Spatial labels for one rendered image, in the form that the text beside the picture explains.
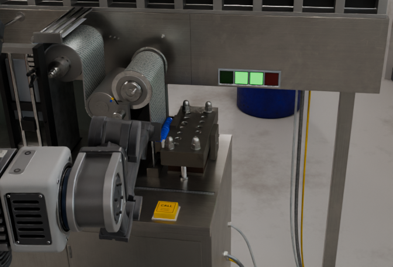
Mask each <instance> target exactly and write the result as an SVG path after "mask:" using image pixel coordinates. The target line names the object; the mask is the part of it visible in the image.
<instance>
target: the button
mask: <svg viewBox="0 0 393 267"><path fill-rule="evenodd" d="M177 210H178V203H177V202H163V201H158V204H157V206H156V209H155V211H154V218H161V219H175V215H176V213H177Z"/></svg>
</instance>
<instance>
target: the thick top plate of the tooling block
mask: <svg viewBox="0 0 393 267"><path fill-rule="evenodd" d="M190 109H191V110H190V111H188V112H184V111H182V106H181V107H180V109H179V111H178V113H177V115H180V116H181V119H180V122H179V124H178V126H177V128H176V130H171V129H170V131H169V133H168V135H167V137H169V136H170V137H172V138H173V142H174V146H175V149H173V150H166V149H165V148H161V150H160V156H161V165H170V166H179V167H196V168H204V166H205V162H206V159H207V156H208V152H209V149H210V146H211V131H212V128H213V124H217V122H218V108H215V107H212V110H213V112H210V113H206V112H204V110H205V107H203V106H190ZM167 137H166V138H167ZM194 137H198V138H199V142H200V146H201V149H199V150H192V149H191V143H192V139H193V138H194Z"/></svg>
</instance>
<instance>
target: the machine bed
mask: <svg viewBox="0 0 393 267"><path fill-rule="evenodd" d="M40 128H41V132H42V139H43V143H47V140H46V133H45V129H44V127H40ZM79 132H80V140H79V142H78V143H77V144H76V145H75V147H74V148H73V149H72V151H71V159H72V163H73V165H74V162H75V160H76V158H77V155H78V153H79V151H80V149H81V148H82V147H87V146H88V133H89V130H80V129H79ZM26 137H27V141H28V142H31V143H38V139H37V132H36V131H26ZM231 145H232V135H225V134H220V135H219V149H218V153H217V156H216V160H214V159H211V154H210V156H209V159H208V163H207V166H206V170H205V173H204V176H195V175H189V176H188V179H186V180H181V179H180V175H179V174H168V173H167V171H168V165H164V166H163V168H162V170H161V173H160V175H159V177H158V178H151V177H147V166H148V164H149V162H150V160H151V158H152V156H153V153H152V147H151V144H150V147H149V149H148V150H147V154H146V159H143V161H142V163H141V164H140V166H139V169H138V173H137V178H136V183H135V186H147V187H155V188H170V189H186V190H201V191H209V192H215V195H202V194H193V193H178V192H163V191H155V190H140V189H134V194H135V196H142V197H143V199H142V209H141V212H140V218H139V220H133V224H132V229H131V230H135V231H148V232H155V233H168V234H181V235H194V236H201V237H210V236H211V232H212V227H213V223H214V219H215V214H216V210H217V206H218V202H219V197H220V192H221V189H222V184H223V179H224V176H225V171H226V166H227V162H228V158H229V153H230V149H231ZM0 148H11V144H10V141H9V134H8V129H7V125H3V124H0ZM158 201H163V202H177V203H178V206H181V207H180V210H179V213H178V216H177V219H176V221H168V220H155V219H152V217H153V214H154V211H155V209H156V206H157V204H158Z"/></svg>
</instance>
